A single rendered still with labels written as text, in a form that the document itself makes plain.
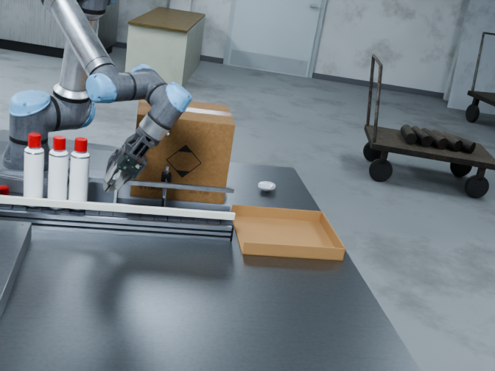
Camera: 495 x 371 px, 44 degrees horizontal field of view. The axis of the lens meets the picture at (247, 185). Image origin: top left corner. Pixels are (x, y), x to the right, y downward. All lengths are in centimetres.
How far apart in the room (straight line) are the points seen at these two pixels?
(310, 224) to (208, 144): 42
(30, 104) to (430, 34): 795
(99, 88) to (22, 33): 673
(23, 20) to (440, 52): 577
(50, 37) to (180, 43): 186
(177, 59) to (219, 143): 526
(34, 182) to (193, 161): 49
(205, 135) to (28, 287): 72
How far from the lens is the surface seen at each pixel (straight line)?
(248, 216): 195
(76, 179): 172
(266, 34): 910
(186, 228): 175
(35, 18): 821
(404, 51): 939
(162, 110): 162
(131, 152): 164
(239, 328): 141
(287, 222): 196
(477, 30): 914
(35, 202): 175
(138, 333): 136
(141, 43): 717
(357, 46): 926
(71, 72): 199
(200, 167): 192
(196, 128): 188
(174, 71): 715
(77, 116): 204
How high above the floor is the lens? 162
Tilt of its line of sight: 21 degrees down
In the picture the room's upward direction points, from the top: 9 degrees clockwise
